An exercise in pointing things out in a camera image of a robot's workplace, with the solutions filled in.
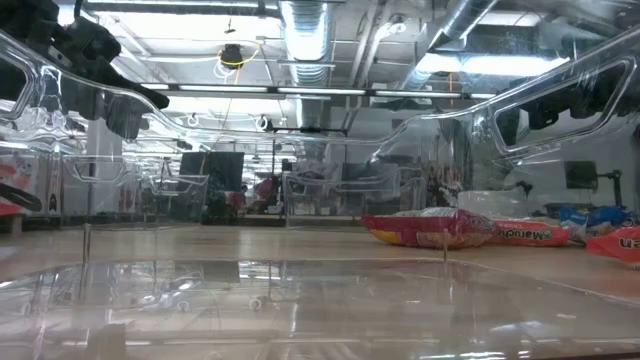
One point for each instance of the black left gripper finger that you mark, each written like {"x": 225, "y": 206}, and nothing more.
{"x": 127, "y": 117}
{"x": 140, "y": 90}

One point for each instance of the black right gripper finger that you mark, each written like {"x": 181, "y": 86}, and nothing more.
{"x": 540, "y": 114}
{"x": 509, "y": 127}

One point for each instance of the orange Maruchan noodle pack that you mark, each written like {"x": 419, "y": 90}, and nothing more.
{"x": 617, "y": 245}
{"x": 525, "y": 234}

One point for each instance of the blue Maruchan noodle pack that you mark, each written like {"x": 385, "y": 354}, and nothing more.
{"x": 595, "y": 220}

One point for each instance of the red Maruchan noodle pack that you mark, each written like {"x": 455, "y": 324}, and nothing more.
{"x": 430, "y": 230}

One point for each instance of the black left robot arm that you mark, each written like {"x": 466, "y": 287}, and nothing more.
{"x": 25, "y": 20}

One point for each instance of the black monitor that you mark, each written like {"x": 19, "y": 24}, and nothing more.
{"x": 580, "y": 175}

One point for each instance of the white plant pot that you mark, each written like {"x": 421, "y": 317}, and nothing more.
{"x": 492, "y": 204}

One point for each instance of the clear plastic bin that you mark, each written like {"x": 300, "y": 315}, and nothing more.
{"x": 320, "y": 300}
{"x": 135, "y": 200}

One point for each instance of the black ceiling device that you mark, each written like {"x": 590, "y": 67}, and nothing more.
{"x": 232, "y": 55}

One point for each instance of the black room screen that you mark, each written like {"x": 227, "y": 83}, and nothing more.
{"x": 220, "y": 170}

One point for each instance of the ceiling light strip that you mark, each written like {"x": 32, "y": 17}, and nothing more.
{"x": 320, "y": 91}

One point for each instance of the silver ceiling duct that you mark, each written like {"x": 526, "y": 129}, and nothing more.
{"x": 305, "y": 40}
{"x": 450, "y": 30}

